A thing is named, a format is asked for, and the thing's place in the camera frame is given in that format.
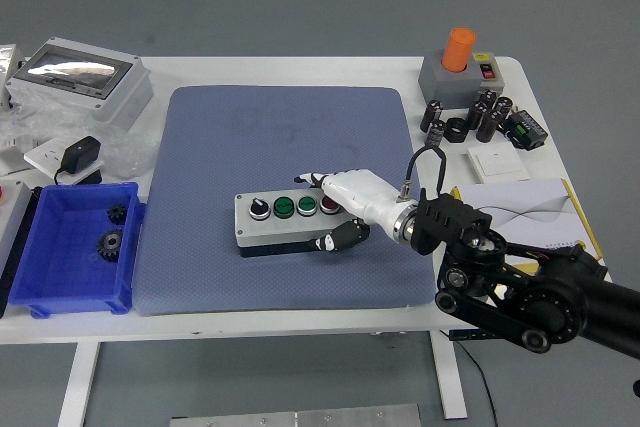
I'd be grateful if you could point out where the white yellow carton box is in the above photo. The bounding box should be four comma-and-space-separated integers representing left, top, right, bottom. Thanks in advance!
448, 177, 607, 298

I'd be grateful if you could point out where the black module with green terminal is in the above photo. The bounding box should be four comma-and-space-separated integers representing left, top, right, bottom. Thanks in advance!
502, 109, 550, 152

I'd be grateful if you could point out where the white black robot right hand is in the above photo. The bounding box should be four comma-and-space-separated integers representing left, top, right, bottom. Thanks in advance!
293, 169, 409, 253

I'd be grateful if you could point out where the black cable under table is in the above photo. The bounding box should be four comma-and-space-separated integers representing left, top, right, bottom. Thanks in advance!
452, 339, 499, 427

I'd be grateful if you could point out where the blue plastic bin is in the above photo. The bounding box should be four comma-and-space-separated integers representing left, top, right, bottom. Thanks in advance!
8, 181, 147, 319

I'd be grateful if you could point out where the white red-black switch box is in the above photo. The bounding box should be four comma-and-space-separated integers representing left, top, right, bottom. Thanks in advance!
472, 52, 505, 98

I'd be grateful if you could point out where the silver metal plate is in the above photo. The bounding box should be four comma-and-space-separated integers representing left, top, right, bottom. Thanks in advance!
169, 402, 422, 427

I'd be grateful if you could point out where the large black gear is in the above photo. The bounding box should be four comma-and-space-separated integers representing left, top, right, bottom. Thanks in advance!
95, 228, 125, 264

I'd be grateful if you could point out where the clear plastic bag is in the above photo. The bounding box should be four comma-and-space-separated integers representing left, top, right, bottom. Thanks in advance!
0, 91, 159, 178

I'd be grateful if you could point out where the white wall switch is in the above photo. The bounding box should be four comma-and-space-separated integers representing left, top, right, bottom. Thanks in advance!
467, 140, 531, 184

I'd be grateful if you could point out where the grey-blue mat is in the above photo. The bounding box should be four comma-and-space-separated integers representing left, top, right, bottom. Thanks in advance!
133, 85, 436, 317

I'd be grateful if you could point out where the orange cylinder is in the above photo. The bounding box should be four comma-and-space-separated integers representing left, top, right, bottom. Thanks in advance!
441, 27, 477, 74

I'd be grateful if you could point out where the white table leg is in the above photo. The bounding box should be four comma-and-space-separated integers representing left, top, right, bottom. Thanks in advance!
57, 341, 101, 427
430, 331, 469, 421

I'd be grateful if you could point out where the grey enclosure with clear lid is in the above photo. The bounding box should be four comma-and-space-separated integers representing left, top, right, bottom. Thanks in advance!
4, 36, 155, 132

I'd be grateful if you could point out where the black ring nut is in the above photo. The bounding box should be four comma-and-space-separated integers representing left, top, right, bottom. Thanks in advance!
444, 117, 469, 143

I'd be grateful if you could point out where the black power adapter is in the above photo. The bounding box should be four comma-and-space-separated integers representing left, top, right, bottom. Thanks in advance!
53, 135, 103, 186

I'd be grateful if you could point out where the grey four-button control box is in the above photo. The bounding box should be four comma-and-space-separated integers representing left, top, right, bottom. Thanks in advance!
233, 186, 359, 259

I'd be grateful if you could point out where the grey block holder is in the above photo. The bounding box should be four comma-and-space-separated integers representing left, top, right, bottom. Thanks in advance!
417, 49, 484, 111

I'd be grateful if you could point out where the white socket plate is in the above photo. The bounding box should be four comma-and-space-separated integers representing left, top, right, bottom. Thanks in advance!
23, 139, 105, 184

